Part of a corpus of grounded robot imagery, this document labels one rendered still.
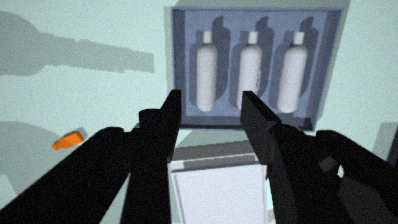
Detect grey metal gas cylinder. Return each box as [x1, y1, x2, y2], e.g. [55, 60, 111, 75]
[197, 31, 218, 111]

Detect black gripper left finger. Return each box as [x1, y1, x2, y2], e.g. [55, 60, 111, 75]
[0, 90, 182, 224]

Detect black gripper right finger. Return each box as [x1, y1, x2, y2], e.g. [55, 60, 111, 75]
[240, 91, 398, 224]

